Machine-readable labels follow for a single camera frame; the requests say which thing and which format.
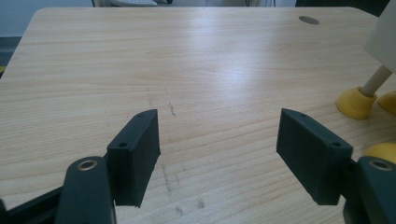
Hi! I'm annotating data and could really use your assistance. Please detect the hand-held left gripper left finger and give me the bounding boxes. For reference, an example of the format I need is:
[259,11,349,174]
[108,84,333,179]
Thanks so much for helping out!
[106,108,162,208]

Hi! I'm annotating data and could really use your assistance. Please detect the black curtain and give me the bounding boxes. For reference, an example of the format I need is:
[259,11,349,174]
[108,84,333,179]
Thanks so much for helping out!
[294,0,391,18]

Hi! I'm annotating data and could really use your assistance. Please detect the cream cartoon trash can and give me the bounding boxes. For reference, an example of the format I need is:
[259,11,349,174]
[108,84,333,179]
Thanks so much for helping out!
[335,0,396,165]

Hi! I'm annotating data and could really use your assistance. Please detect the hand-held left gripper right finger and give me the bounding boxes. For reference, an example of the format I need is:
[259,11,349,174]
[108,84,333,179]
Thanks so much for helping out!
[276,107,354,206]

